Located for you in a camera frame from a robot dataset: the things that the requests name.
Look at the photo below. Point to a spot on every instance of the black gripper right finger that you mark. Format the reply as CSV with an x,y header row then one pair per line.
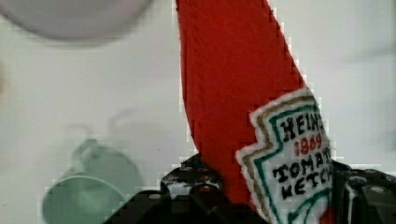
x,y
363,196

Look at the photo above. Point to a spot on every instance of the grey round plate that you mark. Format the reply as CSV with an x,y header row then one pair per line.
x,y
72,19

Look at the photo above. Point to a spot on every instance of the red plush ketchup bottle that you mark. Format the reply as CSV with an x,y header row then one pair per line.
x,y
252,118

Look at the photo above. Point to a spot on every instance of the green metal mug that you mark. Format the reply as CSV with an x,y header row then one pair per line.
x,y
100,181

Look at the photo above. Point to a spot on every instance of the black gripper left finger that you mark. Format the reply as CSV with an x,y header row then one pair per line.
x,y
193,193

